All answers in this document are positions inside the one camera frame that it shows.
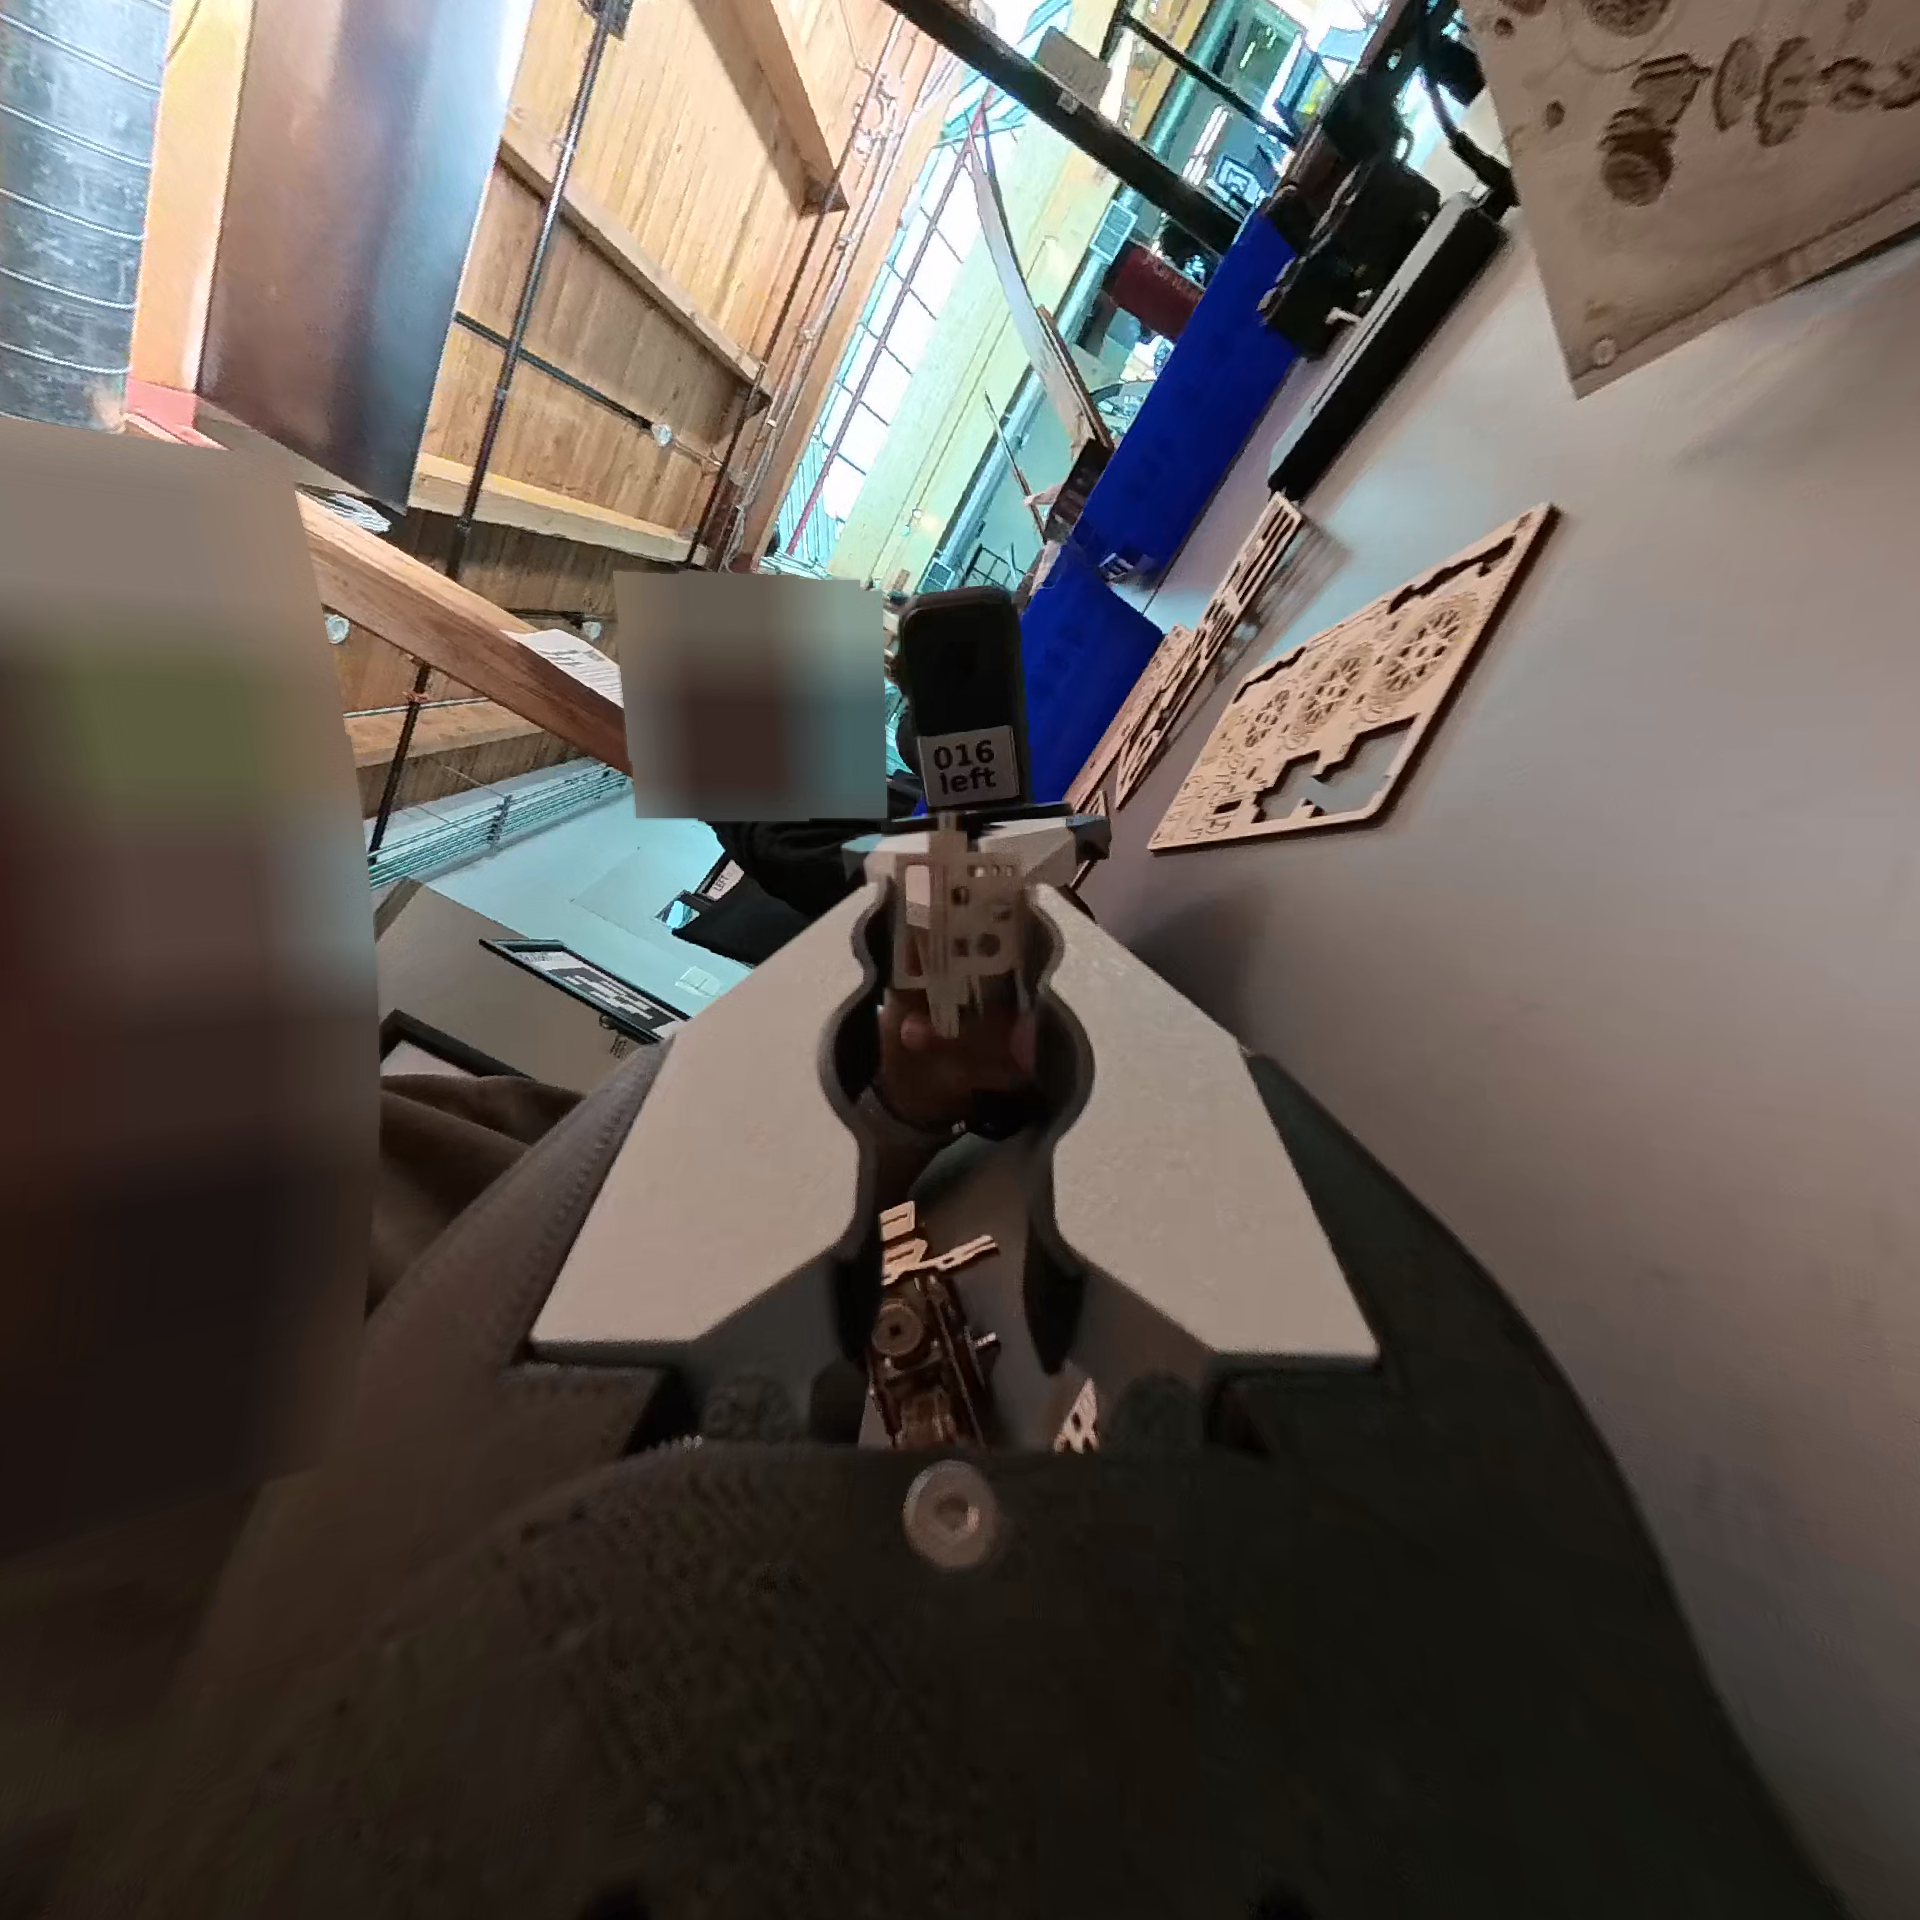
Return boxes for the slotted wooden parts sheet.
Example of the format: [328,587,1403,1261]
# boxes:
[1109,494,1309,804]

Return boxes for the model instruction booklet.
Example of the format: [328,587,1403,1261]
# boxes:
[1464,0,1920,398]

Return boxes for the wooden plate with holes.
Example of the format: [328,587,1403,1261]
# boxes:
[902,824,1040,1041]

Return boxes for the black picture frame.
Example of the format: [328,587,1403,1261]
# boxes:
[384,1008,527,1083]

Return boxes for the grey desk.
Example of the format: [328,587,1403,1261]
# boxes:
[856,195,1920,1920]

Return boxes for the person's brown shirt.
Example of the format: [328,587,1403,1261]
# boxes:
[377,1072,602,1323]

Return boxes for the engraved wooden parts sheet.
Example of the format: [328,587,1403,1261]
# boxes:
[1063,622,1201,812]

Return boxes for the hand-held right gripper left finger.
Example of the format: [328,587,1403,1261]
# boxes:
[526,884,905,1372]

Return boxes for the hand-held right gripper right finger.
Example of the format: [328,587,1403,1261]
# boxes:
[1028,885,1383,1373]

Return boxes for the black battery charger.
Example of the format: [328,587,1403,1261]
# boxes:
[1256,224,1398,353]
[1307,75,1451,242]

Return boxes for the person's left hand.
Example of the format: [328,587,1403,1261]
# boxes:
[870,987,1040,1135]

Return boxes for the wooden parts sheet with wheels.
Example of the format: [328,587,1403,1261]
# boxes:
[1148,504,1558,853]

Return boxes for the pile of wooden model pieces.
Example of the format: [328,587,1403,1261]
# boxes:
[864,1199,1007,1450]

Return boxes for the black flat box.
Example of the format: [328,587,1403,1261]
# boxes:
[1267,195,1511,499]

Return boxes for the black framed marker sign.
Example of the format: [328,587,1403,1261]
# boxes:
[481,939,685,1044]

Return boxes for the silver ventilation duct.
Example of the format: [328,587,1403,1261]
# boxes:
[0,0,168,429]

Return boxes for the white paper sign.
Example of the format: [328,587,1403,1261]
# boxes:
[504,629,625,706]

